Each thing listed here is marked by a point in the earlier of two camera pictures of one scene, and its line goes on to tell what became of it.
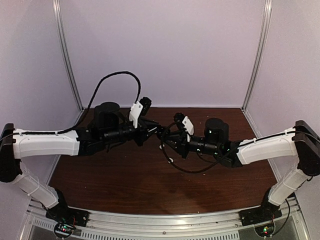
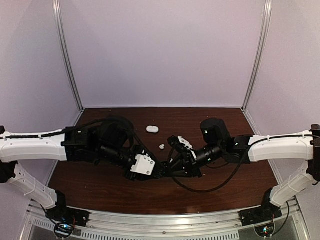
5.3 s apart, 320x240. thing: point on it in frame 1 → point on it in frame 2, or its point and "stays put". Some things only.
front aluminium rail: (208, 225) stays put
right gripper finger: (175, 134) → (173, 167)
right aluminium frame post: (259, 55) stays put
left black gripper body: (139, 139) → (132, 177)
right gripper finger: (171, 144) → (182, 173)
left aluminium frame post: (60, 35) stays put
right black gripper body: (183, 151) → (193, 166)
